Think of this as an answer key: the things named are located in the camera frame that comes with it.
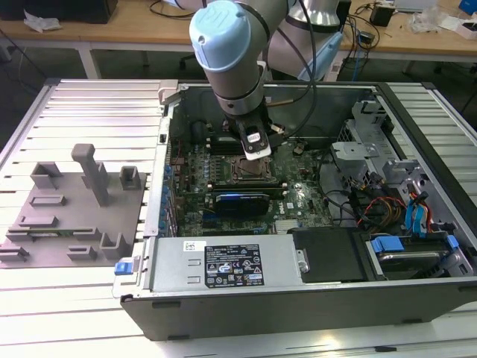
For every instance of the grey power supply unit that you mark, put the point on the grey power supply unit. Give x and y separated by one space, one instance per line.
175 264

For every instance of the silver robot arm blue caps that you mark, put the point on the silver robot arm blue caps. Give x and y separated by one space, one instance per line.
223 56

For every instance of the white cardboard box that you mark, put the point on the white cardboard box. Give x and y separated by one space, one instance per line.
467 30

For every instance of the clear plastic bag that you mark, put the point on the clear plastic bag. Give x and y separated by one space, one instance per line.
425 18

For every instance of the wooden desk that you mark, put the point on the wooden desk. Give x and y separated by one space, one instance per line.
410 41
130 33

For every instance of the open black PC case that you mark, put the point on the open black PC case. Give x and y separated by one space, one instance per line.
261 313

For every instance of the black plastic shroud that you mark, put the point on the black plastic shroud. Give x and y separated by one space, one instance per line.
328 257

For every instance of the green RAM stick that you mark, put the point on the green RAM stick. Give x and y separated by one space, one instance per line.
56 233

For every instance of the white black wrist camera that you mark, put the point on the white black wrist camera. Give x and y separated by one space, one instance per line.
255 147

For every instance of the crumpled white plastic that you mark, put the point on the crumpled white plastic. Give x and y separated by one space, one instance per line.
41 22

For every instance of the hard disk in blue carrier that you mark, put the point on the hard disk in blue carrier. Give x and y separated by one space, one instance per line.
410 263

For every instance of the grey parts rack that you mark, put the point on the grey parts rack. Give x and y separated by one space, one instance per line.
74 220

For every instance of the pale blue teach pendant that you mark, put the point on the pale blue teach pendant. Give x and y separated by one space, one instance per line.
328 52

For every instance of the silver finned heatsink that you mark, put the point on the silver finned heatsink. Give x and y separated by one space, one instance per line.
288 226

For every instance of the black graphics card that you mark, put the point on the black graphics card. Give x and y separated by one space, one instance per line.
242 205

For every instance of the green motherboard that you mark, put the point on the green motherboard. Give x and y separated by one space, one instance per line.
305 179

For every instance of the small black box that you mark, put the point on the small black box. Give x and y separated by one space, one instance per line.
382 15

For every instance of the small blue box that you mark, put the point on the small blue box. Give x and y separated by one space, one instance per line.
467 6

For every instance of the silver metal drive cage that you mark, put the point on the silver metal drive cage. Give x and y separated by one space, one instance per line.
357 149

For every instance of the blue case latch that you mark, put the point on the blue case latch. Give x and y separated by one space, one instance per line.
123 268

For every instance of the CPU socket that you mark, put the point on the CPU socket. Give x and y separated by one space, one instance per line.
246 178

